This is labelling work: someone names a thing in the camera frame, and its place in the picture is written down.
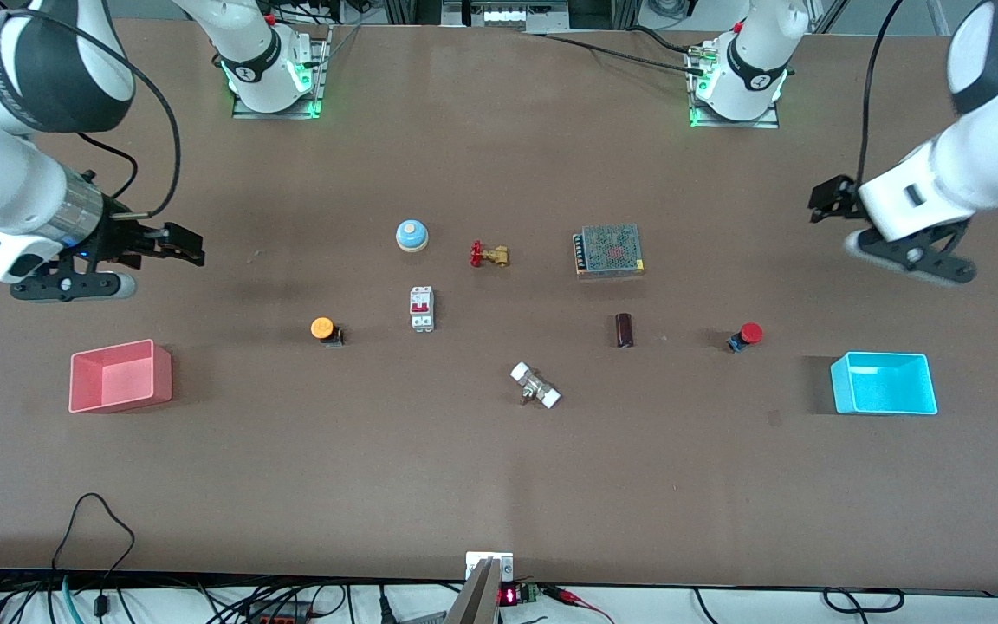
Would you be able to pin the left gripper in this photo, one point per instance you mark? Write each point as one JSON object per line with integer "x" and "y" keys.
{"x": 835, "y": 201}

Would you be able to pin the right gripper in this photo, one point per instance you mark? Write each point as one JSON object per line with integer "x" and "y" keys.
{"x": 120, "y": 238}

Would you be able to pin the red push button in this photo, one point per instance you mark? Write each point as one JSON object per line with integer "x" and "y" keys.
{"x": 750, "y": 333}

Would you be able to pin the yellow push button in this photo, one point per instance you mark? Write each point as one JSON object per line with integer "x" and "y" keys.
{"x": 322, "y": 328}

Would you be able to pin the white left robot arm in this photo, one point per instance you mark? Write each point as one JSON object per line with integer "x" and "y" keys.
{"x": 984, "y": 165}

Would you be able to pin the pink plastic box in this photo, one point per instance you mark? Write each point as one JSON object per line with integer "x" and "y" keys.
{"x": 113, "y": 381}

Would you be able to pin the cyan plastic box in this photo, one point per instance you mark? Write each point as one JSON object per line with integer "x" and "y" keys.
{"x": 884, "y": 390}

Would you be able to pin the metal mesh power supply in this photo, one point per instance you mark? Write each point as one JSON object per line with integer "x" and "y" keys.
{"x": 610, "y": 250}

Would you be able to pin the blue service bell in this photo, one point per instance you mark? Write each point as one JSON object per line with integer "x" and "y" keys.
{"x": 411, "y": 234}

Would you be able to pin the dark brown cylinder capacitor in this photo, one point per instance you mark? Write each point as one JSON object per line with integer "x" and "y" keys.
{"x": 625, "y": 330}

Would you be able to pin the white circuit breaker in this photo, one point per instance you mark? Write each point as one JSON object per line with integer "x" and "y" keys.
{"x": 422, "y": 309}

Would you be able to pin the metal fitting with white caps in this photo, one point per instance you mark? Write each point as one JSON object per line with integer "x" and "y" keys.
{"x": 536, "y": 386}

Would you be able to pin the power strip with red switches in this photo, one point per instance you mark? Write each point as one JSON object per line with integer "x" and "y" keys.
{"x": 278, "y": 617}

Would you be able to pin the red digit display module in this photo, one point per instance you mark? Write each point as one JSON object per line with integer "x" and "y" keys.
{"x": 508, "y": 596}

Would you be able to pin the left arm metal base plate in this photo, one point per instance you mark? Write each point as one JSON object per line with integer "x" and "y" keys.
{"x": 767, "y": 121}

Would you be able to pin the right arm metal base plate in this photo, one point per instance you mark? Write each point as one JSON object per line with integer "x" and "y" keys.
{"x": 322, "y": 78}

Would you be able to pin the aluminium frame with white device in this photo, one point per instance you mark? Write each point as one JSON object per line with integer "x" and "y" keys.
{"x": 521, "y": 16}

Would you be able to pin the grey camera mount bar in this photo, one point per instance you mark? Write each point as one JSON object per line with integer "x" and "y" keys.
{"x": 477, "y": 598}

